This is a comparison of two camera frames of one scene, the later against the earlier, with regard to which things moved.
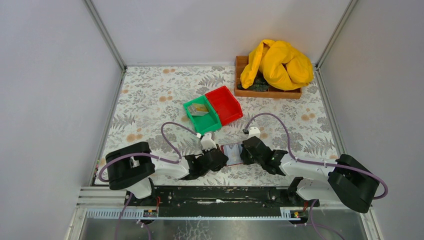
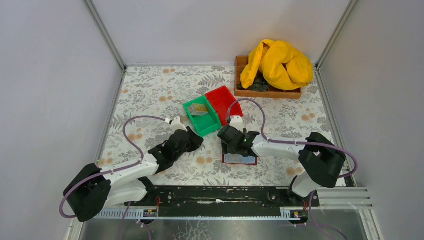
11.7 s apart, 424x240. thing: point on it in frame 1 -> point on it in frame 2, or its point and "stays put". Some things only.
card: x=233 y=152 stays put
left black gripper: x=218 y=158 -> x=191 y=141
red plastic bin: x=227 y=108 stays put
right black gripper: x=248 y=152 -> x=226 y=136
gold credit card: x=201 y=107 stays put
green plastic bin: x=208 y=123 stays put
